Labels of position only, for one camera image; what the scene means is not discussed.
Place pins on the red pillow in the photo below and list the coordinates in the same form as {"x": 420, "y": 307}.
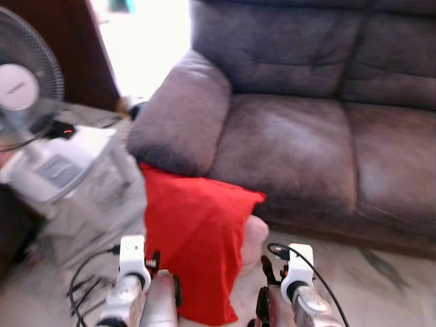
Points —
{"x": 194, "y": 238}

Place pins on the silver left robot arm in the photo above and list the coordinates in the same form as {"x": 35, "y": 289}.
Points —
{"x": 126, "y": 300}

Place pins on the grey brown fabric sofa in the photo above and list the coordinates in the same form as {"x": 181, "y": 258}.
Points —
{"x": 306, "y": 136}

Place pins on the beige cushion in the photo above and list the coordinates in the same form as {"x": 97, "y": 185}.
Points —
{"x": 255, "y": 238}

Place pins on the silver left robot leg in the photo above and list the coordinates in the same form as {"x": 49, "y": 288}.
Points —
{"x": 160, "y": 303}

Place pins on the dark brown wooden door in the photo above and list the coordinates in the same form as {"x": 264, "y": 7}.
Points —
{"x": 61, "y": 41}

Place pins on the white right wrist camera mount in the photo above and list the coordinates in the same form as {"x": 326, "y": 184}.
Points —
{"x": 300, "y": 266}

